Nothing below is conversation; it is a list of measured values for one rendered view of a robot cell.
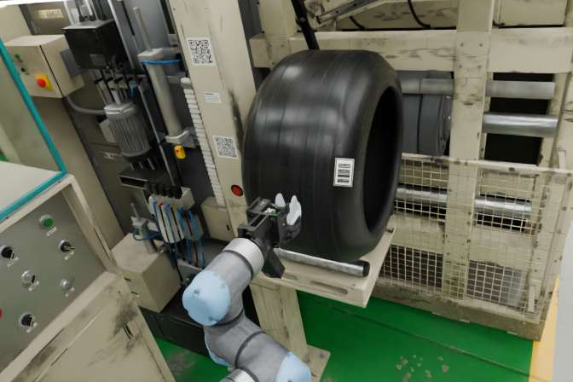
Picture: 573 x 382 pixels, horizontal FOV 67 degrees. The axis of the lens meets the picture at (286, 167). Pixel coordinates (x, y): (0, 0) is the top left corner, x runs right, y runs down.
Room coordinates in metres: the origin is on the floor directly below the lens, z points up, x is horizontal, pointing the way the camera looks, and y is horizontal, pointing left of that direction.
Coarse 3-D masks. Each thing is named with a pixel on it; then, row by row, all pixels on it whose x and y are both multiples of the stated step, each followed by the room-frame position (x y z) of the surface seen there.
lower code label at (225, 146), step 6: (216, 138) 1.15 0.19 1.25; (222, 138) 1.14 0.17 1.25; (228, 138) 1.13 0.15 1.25; (216, 144) 1.15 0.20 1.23; (222, 144) 1.14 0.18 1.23; (228, 144) 1.13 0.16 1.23; (234, 144) 1.12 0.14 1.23; (222, 150) 1.14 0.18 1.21; (228, 150) 1.13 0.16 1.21; (234, 150) 1.12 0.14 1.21; (222, 156) 1.15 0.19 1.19; (228, 156) 1.14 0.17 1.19; (234, 156) 1.12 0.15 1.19
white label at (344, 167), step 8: (336, 160) 0.79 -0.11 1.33; (344, 160) 0.78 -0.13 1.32; (352, 160) 0.78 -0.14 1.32; (336, 168) 0.78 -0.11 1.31; (344, 168) 0.78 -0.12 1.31; (352, 168) 0.77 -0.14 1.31; (336, 176) 0.77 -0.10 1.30; (344, 176) 0.77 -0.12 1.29; (352, 176) 0.77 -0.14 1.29; (336, 184) 0.77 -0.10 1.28; (344, 184) 0.76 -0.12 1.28
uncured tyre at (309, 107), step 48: (288, 96) 0.94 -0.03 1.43; (336, 96) 0.89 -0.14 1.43; (384, 96) 1.23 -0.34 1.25; (288, 144) 0.85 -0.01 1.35; (336, 144) 0.81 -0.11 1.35; (384, 144) 1.23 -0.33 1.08; (288, 192) 0.81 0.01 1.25; (336, 192) 0.77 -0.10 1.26; (384, 192) 1.12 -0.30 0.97; (336, 240) 0.76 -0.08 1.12
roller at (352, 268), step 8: (280, 248) 0.99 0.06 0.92; (280, 256) 0.99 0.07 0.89; (288, 256) 0.97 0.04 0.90; (296, 256) 0.96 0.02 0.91; (304, 256) 0.95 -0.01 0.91; (312, 264) 0.94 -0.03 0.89; (320, 264) 0.92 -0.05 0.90; (328, 264) 0.90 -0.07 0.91; (336, 264) 0.89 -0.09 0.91; (344, 264) 0.88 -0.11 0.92; (352, 264) 0.88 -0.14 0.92; (360, 264) 0.87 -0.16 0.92; (368, 264) 0.87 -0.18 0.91; (344, 272) 0.88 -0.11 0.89; (352, 272) 0.87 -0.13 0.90; (360, 272) 0.85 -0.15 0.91; (368, 272) 0.87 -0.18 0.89
